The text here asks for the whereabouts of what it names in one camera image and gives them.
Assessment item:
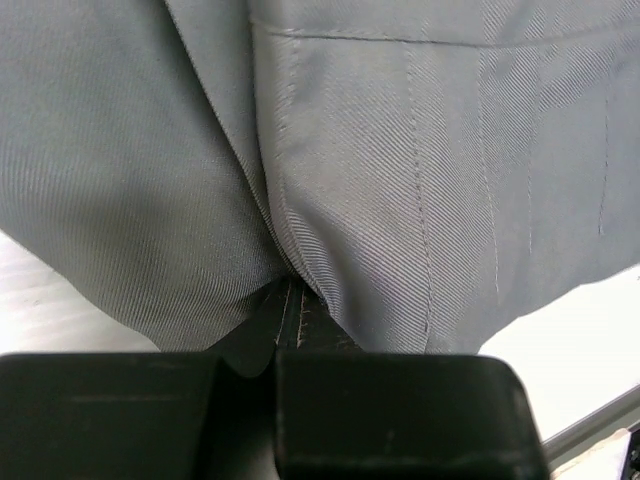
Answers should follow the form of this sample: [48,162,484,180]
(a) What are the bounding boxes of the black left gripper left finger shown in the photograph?
[207,279,295,376]

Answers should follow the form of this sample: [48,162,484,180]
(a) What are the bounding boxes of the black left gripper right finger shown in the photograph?
[289,284,361,352]

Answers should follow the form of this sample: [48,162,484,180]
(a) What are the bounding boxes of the aluminium frame rail right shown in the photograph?
[543,386,639,468]

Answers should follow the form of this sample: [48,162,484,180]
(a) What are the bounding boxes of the grey pleated skirt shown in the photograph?
[1,1,639,353]

